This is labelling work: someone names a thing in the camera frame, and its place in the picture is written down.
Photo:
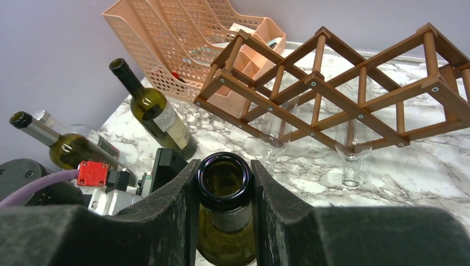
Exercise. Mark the white box in organizer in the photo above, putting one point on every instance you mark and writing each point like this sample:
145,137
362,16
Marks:
237,27

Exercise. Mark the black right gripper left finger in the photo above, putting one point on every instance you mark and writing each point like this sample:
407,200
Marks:
160,229

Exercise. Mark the green wine bottle silver neck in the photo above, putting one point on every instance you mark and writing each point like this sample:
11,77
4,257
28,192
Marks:
69,150

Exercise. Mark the clear glass bottle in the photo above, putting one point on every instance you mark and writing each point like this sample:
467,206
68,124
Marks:
353,143
274,141

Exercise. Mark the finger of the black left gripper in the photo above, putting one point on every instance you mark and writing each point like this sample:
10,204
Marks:
167,165

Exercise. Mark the green wine bottle white label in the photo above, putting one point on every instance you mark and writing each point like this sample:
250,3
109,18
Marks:
153,111

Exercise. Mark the peach plastic file organizer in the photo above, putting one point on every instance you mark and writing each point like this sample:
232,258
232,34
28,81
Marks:
175,42

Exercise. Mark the brown wooden wine rack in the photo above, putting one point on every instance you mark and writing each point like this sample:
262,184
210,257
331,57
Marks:
248,80

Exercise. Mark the dark green wine bottle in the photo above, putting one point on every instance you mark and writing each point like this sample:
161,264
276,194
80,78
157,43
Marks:
224,184

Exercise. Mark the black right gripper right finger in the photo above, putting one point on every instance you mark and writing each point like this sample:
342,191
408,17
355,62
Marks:
289,231

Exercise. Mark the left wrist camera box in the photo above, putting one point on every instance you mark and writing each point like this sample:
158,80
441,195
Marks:
110,191

